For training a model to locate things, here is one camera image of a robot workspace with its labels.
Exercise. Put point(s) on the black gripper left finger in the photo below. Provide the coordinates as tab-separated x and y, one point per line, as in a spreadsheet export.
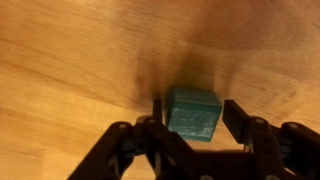
169	156

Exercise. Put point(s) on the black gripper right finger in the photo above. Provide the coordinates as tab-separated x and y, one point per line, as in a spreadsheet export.
289	152

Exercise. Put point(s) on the green wooden block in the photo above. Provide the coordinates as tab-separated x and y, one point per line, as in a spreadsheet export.
193	113

